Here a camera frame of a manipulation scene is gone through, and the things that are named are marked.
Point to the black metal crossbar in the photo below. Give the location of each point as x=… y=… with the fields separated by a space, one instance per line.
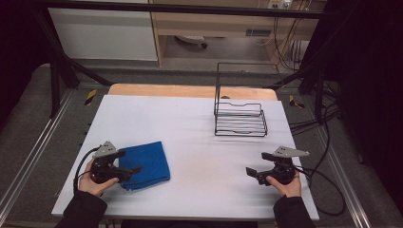
x=177 y=8

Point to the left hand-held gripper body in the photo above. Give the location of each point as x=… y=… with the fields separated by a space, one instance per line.
x=103 y=169

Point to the white power strip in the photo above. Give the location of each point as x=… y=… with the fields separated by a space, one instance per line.
x=279 y=3

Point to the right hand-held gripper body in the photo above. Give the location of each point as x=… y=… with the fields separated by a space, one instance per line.
x=283 y=169

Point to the person's right hand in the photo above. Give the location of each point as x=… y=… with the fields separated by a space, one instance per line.
x=289 y=188

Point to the white cabinet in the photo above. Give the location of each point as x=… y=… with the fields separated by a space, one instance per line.
x=104 y=34

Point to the blue towel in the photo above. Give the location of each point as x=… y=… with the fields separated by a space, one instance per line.
x=149 y=166

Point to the black curtain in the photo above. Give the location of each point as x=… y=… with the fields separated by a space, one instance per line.
x=17 y=47
x=367 y=95

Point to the aluminium rail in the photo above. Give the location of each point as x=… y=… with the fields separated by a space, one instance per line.
x=31 y=153
x=345 y=177

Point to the wooden table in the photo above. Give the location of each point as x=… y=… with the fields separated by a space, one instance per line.
x=177 y=91

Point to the white board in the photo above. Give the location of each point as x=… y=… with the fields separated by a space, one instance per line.
x=196 y=164

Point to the yellow black tape strip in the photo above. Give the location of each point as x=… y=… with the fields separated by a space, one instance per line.
x=294 y=102
x=90 y=97

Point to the wooden desk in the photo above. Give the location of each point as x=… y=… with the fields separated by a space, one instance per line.
x=221 y=23

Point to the person's left hand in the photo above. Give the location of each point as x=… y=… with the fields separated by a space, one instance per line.
x=92 y=186

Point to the chair base with caster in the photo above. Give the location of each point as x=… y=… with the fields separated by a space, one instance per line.
x=193 y=39

